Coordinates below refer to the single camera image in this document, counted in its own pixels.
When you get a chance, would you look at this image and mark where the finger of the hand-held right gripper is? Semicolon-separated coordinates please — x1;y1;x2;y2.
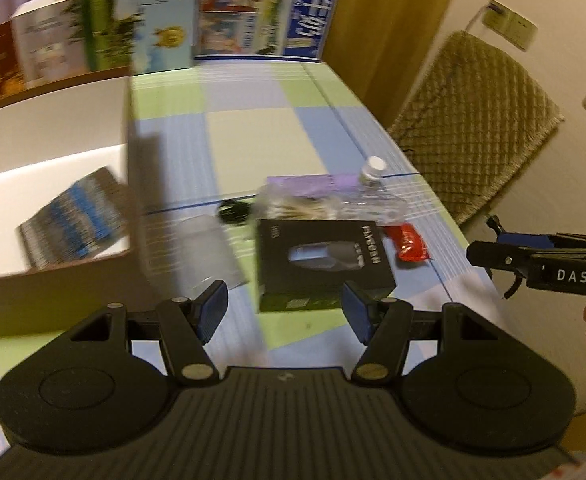
497;233;556;251
467;241;534;275

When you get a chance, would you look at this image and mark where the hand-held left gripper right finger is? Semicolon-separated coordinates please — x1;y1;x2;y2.
342;280;506;386

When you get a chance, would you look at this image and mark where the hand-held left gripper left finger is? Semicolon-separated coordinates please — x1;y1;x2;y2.
68;280;230;388

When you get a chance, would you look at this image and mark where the clear floss pick box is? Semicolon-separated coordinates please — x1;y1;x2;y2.
140;214;246;293

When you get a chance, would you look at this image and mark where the black product box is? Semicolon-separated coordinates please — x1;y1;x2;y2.
255;218;394;313

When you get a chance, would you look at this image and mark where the red snack packet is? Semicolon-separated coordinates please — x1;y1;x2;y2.
383;223;433;263

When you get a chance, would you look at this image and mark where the clear bag of wooden sticks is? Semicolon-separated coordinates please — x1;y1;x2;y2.
255;185;346;221

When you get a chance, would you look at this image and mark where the cardboard box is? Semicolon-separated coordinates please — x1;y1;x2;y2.
0;66;146;338

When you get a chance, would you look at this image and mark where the chair with quilted cover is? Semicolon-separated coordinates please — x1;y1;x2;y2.
388;30;566;226

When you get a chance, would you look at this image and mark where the purple packet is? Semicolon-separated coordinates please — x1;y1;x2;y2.
265;172;361;201

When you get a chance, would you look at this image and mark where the clear bottle with white cap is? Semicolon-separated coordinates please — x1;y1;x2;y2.
340;156;409;226

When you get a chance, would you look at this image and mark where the blue striped packet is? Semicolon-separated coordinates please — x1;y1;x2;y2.
16;166;131;271

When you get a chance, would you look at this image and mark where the checked tablecloth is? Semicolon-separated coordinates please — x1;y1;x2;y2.
0;57;504;461

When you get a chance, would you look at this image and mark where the brown wooden panel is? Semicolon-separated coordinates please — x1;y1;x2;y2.
323;0;468;128

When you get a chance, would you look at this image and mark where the green and blue carton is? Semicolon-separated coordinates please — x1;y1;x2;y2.
80;0;199;73

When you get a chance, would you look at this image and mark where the blue illustrated carton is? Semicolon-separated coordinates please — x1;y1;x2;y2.
193;0;346;63

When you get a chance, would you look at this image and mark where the white carton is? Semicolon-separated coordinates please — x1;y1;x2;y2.
10;0;91;83

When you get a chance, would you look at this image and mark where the wall socket with plug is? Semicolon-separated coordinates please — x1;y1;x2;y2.
465;0;538;52

